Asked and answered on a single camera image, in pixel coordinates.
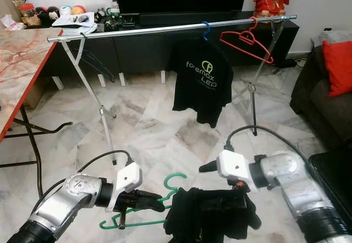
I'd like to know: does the green plastic hanger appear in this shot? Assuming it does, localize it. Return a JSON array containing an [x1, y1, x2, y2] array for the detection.
[[99, 173, 188, 230]]

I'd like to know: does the red plastic hanger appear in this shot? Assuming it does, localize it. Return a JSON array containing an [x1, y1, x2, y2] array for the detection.
[[220, 16, 274, 64]]

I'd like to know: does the blue plastic hanger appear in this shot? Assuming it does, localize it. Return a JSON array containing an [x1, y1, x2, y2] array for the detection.
[[202, 21, 212, 40]]

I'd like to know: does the black t-shirt with green logo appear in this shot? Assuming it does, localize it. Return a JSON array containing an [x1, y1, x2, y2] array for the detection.
[[168, 37, 234, 128]]

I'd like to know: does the black chair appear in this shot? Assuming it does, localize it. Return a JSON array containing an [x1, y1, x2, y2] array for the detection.
[[308, 152, 352, 213]]

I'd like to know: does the dark brown sofa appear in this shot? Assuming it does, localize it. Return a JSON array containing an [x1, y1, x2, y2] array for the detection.
[[290, 31, 352, 150]]

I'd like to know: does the black low tv console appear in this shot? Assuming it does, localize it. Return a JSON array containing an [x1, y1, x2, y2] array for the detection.
[[49, 19, 299, 87]]

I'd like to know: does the silver metal clothes rack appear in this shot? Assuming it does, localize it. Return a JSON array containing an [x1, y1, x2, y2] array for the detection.
[[48, 15, 298, 165]]

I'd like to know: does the red cushion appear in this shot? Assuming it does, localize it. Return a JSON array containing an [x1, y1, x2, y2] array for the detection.
[[323, 40, 352, 97]]

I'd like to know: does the marble table with red edge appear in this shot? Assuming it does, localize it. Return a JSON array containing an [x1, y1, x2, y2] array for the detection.
[[0, 27, 72, 197]]

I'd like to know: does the white paper stack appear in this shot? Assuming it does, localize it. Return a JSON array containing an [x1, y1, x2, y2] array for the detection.
[[51, 12, 95, 35]]

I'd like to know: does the white tissue pack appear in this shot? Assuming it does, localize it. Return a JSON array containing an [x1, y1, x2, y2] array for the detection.
[[1, 15, 25, 32]]

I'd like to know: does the black plush toy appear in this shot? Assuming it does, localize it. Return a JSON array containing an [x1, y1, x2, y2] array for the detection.
[[35, 8, 59, 27]]

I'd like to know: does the jar with red lid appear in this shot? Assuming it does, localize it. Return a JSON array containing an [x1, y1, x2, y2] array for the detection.
[[18, 3, 35, 27]]

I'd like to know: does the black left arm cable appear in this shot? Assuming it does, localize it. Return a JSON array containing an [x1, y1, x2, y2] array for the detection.
[[33, 150, 133, 200]]

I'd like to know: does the black wire hanger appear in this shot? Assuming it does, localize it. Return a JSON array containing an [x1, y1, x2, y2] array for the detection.
[[80, 33, 117, 83]]

